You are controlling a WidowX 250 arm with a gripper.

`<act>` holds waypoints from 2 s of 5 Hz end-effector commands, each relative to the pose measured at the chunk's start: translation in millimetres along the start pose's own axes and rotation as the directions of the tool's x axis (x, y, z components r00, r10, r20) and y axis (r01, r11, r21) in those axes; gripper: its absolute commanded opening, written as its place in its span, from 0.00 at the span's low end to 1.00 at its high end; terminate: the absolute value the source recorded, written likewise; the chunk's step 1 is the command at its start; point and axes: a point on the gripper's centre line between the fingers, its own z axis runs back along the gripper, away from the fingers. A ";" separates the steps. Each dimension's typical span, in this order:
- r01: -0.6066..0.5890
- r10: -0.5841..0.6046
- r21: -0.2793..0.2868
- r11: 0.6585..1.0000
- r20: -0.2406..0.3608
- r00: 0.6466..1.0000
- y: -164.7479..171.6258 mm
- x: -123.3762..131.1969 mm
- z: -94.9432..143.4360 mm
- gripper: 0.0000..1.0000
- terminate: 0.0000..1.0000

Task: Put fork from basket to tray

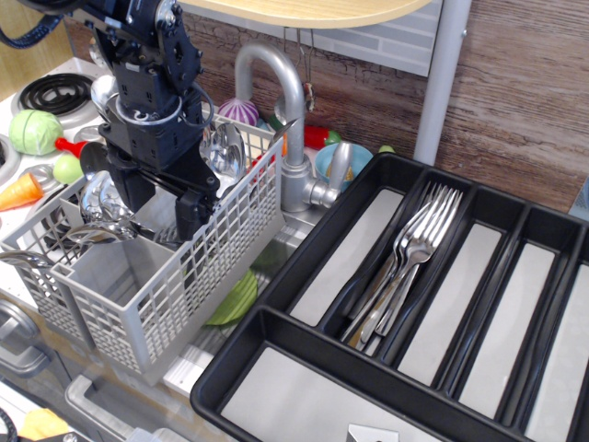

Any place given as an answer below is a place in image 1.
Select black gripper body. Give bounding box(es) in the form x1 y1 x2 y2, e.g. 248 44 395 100
99 94 219 196

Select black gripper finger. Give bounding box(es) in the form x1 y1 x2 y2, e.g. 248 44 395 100
111 167 155 213
175 191 214 240

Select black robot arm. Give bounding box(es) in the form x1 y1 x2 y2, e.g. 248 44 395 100
1 1 220 241

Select grey plastic cutlery basket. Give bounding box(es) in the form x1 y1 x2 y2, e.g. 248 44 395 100
1 124 284 384

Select steel forks in tray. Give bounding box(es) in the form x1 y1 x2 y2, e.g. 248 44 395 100
340 183 463 351

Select black cutlery tray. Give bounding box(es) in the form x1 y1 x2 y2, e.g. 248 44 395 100
190 153 588 441

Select large steel spoon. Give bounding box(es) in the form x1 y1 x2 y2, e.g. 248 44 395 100
79 170 135 231

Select steel spoon right compartment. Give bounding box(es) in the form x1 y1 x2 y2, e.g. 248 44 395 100
200 122 246 199

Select light green toy ball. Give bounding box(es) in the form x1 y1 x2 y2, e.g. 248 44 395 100
53 154 84 184

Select purple toy onion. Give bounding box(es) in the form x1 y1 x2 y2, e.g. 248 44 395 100
218 98 259 126

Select green toy leaf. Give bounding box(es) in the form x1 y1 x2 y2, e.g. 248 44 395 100
205 269 258 326

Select black coil burner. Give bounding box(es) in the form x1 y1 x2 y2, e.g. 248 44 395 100
17 73 93 116

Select grey toy faucet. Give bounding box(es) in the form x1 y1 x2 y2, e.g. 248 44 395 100
235 41 353 213

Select orange toy carrot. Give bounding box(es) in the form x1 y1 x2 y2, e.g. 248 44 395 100
0 173 44 211

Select green toy cabbage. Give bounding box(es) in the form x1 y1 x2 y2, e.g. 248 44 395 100
8 110 64 156

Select red toy pepper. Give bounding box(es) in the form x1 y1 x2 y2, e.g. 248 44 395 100
304 125 341 150

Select blue toy bowl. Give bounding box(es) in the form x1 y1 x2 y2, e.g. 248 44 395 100
315 143 373 192

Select wooden round shelf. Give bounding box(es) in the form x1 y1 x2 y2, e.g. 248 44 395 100
181 0 429 29

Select grey support pole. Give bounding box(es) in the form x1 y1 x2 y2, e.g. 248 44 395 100
413 0 472 166

